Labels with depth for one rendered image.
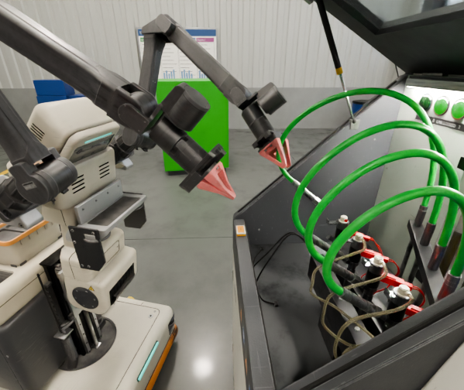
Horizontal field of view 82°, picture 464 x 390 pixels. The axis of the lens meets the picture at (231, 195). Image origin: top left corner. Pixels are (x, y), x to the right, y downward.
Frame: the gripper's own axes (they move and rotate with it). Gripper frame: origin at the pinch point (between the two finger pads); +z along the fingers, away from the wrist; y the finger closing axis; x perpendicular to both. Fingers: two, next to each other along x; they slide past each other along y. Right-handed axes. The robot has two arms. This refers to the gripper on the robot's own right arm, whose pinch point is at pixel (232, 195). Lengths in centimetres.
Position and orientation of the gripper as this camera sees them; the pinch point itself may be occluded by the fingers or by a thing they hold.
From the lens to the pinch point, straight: 55.1
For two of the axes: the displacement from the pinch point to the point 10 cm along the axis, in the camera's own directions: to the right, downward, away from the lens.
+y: 6.5, -6.0, -4.6
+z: 7.2, 6.8, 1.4
